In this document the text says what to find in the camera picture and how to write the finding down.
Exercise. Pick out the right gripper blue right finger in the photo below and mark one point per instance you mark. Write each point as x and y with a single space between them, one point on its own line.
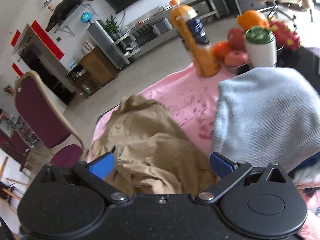
229 172

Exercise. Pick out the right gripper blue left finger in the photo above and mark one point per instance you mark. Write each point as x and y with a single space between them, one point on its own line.
92 175

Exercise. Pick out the khaki jacket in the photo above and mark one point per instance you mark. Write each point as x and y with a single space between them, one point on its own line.
152 154

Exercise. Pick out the light blue knit sweater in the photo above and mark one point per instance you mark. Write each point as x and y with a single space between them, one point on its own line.
265 115

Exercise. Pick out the maroon banquet chair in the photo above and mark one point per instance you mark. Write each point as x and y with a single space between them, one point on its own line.
38 110

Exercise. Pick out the pink cartoon blanket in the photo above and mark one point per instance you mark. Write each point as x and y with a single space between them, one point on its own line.
192 103

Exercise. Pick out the wooden cabinet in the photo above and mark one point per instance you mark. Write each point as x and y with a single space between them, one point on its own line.
92 72

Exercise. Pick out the pink peach fruit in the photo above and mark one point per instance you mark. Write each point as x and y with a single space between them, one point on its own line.
236 58

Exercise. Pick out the small orange tangerine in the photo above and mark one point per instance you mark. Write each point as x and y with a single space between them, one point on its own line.
221 49

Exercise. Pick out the white cup green lid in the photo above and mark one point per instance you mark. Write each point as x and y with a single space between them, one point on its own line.
261 47

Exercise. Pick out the red apple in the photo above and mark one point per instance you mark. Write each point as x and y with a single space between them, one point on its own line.
235 38

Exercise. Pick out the grey tall speaker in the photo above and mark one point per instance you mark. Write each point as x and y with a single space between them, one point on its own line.
105 42

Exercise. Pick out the pink dragon fruit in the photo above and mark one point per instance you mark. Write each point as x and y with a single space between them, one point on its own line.
285 36

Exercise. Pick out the green potted plant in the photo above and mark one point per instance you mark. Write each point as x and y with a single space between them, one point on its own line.
112 27

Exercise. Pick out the large orange fruit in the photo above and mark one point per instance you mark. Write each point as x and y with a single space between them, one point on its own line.
252 18

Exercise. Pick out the blue globe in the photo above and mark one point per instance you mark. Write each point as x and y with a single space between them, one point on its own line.
86 17

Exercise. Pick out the orange juice bottle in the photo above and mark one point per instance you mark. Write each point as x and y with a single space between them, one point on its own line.
186 22

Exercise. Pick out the long metal tv shelf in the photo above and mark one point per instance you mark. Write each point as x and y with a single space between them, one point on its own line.
157 29

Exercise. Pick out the dark animal figurine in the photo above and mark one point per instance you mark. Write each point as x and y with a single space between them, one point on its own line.
60 13

